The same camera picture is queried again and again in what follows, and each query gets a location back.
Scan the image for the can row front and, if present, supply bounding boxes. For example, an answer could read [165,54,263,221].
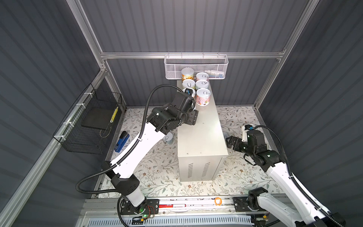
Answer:
[182,87,197,98]

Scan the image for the green labelled can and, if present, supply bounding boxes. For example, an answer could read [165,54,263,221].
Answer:
[182,79,196,89]

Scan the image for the pink labelled can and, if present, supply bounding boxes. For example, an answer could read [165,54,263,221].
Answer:
[195,72,209,81]

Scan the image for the yellow orange labelled can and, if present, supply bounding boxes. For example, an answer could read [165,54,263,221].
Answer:
[181,67,194,81]

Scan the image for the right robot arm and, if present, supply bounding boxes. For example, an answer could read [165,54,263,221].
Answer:
[225,124,346,227]

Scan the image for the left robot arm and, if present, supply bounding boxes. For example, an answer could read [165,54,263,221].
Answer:
[75,85,199,214]

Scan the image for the white metal cabinet counter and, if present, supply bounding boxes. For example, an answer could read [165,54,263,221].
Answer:
[177,92,229,182]

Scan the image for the tubes in white basket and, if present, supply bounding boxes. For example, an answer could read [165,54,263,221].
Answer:
[206,70,225,79]

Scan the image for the blue stapler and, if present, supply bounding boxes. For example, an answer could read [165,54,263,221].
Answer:
[114,131,130,153]

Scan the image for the yellow strip in basket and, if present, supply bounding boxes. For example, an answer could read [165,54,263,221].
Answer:
[110,107,119,123]

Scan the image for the red white marker pen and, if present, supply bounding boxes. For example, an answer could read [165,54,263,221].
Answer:
[158,204,197,208]

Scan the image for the white wire mesh basket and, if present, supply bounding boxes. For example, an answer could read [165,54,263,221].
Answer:
[164,54,229,80]

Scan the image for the black wire basket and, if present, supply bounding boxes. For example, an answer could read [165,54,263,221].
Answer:
[54,85,124,155]

